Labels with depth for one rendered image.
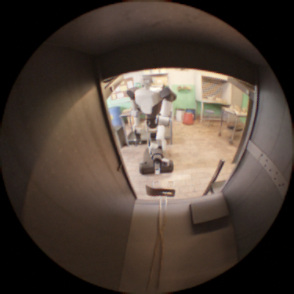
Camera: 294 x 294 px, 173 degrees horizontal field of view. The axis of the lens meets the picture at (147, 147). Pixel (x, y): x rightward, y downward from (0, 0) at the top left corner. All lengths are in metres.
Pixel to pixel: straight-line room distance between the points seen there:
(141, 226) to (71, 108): 0.46
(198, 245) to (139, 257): 0.23
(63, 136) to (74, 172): 0.06
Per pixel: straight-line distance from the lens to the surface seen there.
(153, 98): 0.94
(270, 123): 0.36
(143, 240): 0.45
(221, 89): 5.26
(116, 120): 4.17
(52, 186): 0.15
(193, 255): 0.47
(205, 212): 0.47
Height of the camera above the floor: 1.30
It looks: 32 degrees down
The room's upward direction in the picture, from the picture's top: 8 degrees counter-clockwise
